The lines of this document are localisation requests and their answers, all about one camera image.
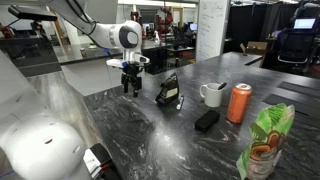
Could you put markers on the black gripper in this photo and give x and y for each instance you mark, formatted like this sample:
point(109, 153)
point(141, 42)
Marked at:
point(130, 77)

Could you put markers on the black rectangular duster eraser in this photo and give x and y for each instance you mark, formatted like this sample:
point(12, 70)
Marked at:
point(206, 121)

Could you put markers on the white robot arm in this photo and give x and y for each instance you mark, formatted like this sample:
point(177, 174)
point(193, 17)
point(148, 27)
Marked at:
point(39, 145)

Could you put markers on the white marker pen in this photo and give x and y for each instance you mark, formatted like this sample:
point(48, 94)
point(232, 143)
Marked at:
point(180, 102)

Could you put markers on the white ceramic mug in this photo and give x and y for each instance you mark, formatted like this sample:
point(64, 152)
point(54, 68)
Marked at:
point(211, 94)

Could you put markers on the black marker in mug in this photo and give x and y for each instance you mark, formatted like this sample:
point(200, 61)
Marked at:
point(222, 86)

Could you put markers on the orange soda can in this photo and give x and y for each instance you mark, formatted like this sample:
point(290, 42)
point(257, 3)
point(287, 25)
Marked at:
point(238, 103)

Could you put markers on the white whiteboard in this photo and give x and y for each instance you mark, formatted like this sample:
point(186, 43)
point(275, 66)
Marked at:
point(211, 30)

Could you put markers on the cardboard box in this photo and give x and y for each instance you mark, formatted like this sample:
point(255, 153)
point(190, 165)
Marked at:
point(254, 48)

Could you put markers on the green snack bag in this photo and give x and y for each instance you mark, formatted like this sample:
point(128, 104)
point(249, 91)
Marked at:
point(269, 133)

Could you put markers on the black office chair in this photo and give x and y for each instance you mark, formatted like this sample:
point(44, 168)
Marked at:
point(296, 48)

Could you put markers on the laptop screen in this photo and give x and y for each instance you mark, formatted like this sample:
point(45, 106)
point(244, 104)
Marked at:
point(304, 23)

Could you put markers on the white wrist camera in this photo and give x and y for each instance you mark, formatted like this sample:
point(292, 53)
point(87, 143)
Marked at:
point(117, 63)

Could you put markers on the black overhead camera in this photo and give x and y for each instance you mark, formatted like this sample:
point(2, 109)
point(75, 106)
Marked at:
point(31, 14)

